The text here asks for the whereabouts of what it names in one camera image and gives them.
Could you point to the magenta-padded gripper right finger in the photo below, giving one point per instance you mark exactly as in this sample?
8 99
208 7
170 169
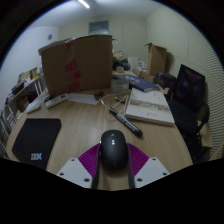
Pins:
151 170

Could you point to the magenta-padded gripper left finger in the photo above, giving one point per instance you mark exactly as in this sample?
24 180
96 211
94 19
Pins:
73 168

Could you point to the black computer mouse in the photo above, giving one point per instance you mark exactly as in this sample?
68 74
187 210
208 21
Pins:
114 151

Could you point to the black mouse pad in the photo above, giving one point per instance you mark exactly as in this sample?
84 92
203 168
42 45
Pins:
35 141

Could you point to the black marker pen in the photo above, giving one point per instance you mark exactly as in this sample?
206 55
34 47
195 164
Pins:
126 122

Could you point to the black office chair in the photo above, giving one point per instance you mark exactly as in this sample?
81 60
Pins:
185 120

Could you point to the white book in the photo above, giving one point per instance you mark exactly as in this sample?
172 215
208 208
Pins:
148 106

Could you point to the small dark brown object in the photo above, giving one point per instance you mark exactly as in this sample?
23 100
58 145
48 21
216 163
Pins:
98 95

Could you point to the shelf unit with books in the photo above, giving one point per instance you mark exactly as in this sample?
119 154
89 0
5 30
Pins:
6 128

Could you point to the blue book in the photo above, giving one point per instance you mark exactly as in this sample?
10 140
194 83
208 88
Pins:
141 84

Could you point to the clear plastic cup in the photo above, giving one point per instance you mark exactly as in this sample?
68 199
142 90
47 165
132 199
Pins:
120 86

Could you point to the black bag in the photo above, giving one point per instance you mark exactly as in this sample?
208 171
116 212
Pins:
165 80

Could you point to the wooden side desk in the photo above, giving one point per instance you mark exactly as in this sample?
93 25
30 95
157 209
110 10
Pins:
25 88

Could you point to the large brown cardboard box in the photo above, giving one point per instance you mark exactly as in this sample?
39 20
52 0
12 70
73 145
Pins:
88 65

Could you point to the small open cardboard box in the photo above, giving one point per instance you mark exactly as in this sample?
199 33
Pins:
156 60

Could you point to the grey paper stack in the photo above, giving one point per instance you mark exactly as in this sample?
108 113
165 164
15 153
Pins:
53 45

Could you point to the door with glass pane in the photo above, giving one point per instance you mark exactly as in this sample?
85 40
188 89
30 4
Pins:
98 27

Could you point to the ceiling tube light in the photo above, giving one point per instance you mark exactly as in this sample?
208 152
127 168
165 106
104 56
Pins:
83 4

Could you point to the round wall clock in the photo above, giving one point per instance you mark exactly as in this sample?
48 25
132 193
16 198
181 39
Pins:
50 37

